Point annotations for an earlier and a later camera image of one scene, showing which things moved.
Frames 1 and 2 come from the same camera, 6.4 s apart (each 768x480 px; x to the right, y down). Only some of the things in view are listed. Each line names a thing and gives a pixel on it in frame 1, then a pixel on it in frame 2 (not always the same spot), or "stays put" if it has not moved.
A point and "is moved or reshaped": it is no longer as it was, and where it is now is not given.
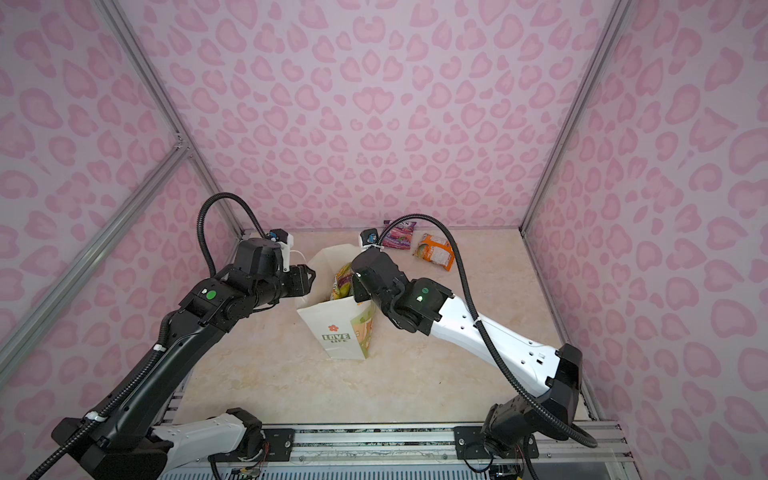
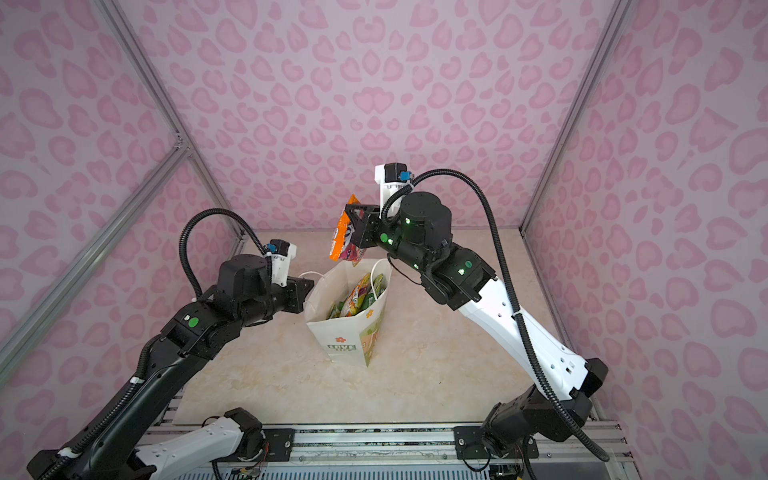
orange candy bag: (436, 250) is moved or reshaped
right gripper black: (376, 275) → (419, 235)
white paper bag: (343, 328) is moved or reshaped
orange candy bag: (343, 281) → (357, 295)
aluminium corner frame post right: (617, 13) stays put
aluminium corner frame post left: (166, 105) stays put
